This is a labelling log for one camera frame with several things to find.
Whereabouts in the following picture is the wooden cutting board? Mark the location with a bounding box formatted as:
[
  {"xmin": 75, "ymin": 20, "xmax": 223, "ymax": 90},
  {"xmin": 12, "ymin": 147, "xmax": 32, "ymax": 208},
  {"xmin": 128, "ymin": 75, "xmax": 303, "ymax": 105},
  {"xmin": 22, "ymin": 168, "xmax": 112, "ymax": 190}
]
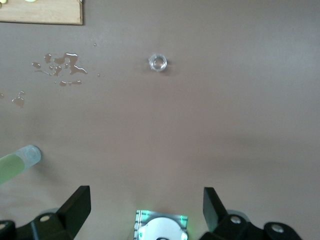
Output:
[{"xmin": 0, "ymin": 0, "xmax": 84, "ymax": 26}]

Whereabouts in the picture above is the brown table cover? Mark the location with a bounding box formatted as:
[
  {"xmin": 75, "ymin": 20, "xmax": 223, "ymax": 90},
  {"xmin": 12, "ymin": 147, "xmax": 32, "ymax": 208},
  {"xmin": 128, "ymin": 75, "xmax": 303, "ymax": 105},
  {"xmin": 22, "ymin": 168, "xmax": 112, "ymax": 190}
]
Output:
[{"xmin": 0, "ymin": 0, "xmax": 320, "ymax": 240}]

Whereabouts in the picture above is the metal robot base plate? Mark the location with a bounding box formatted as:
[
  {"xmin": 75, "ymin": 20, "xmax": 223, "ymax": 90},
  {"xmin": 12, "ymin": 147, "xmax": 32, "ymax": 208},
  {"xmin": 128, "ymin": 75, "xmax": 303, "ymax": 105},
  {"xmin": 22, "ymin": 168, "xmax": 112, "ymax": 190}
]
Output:
[{"xmin": 133, "ymin": 209, "xmax": 189, "ymax": 240}]

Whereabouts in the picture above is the scattered liquid spill puddle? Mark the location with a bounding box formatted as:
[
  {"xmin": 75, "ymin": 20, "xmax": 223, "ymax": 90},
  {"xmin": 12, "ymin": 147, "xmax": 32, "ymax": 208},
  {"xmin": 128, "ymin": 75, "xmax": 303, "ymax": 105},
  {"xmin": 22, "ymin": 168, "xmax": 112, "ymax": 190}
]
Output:
[{"xmin": 31, "ymin": 51, "xmax": 89, "ymax": 87}]

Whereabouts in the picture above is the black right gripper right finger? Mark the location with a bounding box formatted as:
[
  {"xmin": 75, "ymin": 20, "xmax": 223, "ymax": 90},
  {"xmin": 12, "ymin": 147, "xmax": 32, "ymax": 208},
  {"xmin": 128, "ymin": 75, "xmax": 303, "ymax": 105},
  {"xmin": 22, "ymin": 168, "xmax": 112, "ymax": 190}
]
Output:
[{"xmin": 199, "ymin": 187, "xmax": 305, "ymax": 240}]

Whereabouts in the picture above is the small liquid spill puddle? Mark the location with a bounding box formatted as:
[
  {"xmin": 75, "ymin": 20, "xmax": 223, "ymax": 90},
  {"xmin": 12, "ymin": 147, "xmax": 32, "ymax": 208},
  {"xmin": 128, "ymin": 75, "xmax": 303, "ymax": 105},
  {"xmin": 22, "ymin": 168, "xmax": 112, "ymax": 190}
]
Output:
[{"xmin": 0, "ymin": 90, "xmax": 26, "ymax": 108}]

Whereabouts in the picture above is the green sleeved glass bottle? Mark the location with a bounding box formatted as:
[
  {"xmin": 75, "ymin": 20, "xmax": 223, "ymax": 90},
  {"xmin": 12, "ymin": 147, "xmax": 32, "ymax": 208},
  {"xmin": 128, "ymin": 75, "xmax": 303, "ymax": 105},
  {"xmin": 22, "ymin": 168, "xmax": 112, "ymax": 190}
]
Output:
[{"xmin": 0, "ymin": 144, "xmax": 42, "ymax": 186}]

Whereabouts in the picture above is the clear glass measuring cup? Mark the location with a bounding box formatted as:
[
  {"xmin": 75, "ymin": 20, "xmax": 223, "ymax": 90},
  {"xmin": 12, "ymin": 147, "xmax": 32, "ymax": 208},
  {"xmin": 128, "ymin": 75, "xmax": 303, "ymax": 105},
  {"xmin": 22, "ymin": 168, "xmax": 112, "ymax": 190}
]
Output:
[{"xmin": 147, "ymin": 52, "xmax": 168, "ymax": 73}]

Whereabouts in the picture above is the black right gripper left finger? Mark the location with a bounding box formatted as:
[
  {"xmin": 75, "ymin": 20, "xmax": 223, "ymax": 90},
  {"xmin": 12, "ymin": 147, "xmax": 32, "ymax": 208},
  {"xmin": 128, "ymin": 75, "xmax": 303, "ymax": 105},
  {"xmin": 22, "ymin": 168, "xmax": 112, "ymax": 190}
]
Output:
[{"xmin": 0, "ymin": 185, "xmax": 91, "ymax": 240}]

